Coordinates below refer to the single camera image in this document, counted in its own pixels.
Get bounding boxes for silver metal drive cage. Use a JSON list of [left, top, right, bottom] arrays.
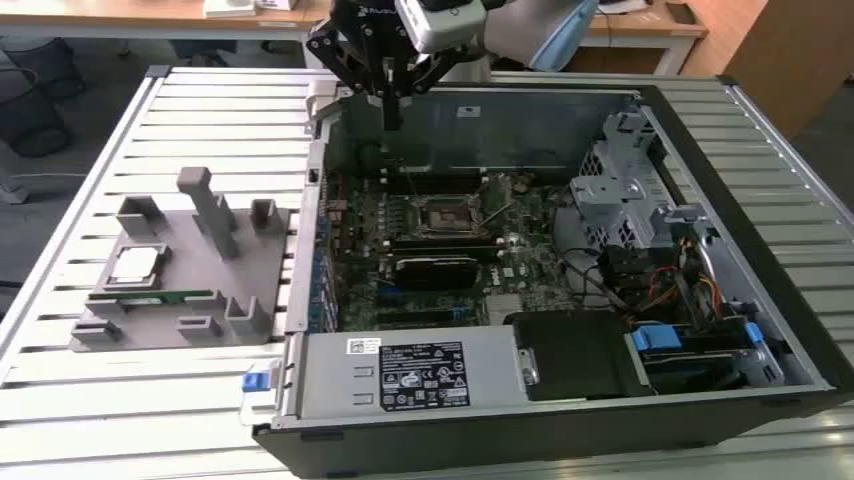
[[569, 110, 680, 251]]

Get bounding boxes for silver CPU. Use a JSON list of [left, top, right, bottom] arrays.
[[109, 245, 166, 290]]

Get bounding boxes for orange yellow power wires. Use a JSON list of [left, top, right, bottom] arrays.
[[644, 234, 729, 326]]

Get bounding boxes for black PC case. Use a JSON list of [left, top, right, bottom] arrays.
[[251, 79, 854, 480]]

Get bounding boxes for black round bin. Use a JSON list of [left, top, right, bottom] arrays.
[[0, 67, 74, 160]]

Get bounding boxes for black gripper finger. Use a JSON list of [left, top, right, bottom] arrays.
[[393, 45, 470, 132], [306, 19, 395, 132]]

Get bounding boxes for wooden desk white legs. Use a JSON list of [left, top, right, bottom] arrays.
[[0, 0, 710, 76]]

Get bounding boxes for black mesh waste bin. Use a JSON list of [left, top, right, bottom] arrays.
[[0, 35, 88, 101]]

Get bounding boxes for long black expansion slot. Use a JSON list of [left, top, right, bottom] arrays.
[[375, 308, 457, 326]]

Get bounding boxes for silver power supply unit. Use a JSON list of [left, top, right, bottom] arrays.
[[277, 332, 530, 419]]

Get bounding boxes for silver metal brace bar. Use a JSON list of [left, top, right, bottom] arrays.
[[690, 219, 760, 326]]

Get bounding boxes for black graphics card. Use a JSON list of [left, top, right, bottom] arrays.
[[391, 255, 481, 292]]

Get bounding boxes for wooden cabinet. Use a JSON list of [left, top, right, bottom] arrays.
[[681, 0, 854, 141]]

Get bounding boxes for green motherboard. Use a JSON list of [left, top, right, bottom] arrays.
[[319, 169, 582, 334]]

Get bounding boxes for white desktop device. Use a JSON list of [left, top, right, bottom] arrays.
[[203, 0, 259, 19]]

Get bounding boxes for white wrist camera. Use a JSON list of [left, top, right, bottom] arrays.
[[395, 0, 490, 55]]

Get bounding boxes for grey parts rack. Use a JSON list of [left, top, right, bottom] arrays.
[[68, 166, 295, 354]]

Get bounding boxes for green RAM stick white label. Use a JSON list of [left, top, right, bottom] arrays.
[[88, 288, 222, 307]]

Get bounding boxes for silver finned heat sink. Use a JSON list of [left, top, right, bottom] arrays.
[[485, 293, 528, 327]]

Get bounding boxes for black plastic fan shroud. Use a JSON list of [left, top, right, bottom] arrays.
[[503, 309, 654, 402]]

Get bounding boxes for blue disk carrier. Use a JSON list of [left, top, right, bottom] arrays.
[[630, 324, 682, 354]]

